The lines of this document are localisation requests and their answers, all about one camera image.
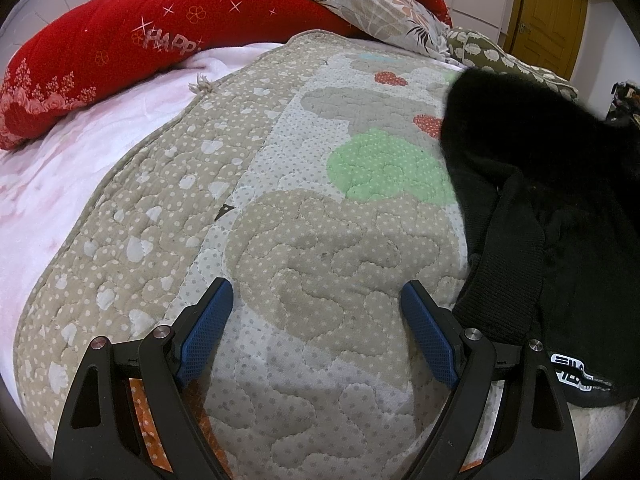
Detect large red pillow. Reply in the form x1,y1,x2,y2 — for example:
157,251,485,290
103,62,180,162
1,0,360,151

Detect wooden door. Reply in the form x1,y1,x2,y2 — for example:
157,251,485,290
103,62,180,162
504,0,588,79

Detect floral grey pillow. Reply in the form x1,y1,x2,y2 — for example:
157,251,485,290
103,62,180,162
314,0,462,67

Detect black pants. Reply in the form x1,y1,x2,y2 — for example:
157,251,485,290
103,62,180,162
440,70,639,408

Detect green spotted pillow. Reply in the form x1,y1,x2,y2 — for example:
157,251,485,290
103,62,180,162
446,27,578,102

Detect pink bed sheet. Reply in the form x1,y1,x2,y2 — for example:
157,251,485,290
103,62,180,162
1,42,273,399

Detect heart patterned quilt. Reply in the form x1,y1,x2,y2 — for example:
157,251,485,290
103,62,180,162
13,30,626,480

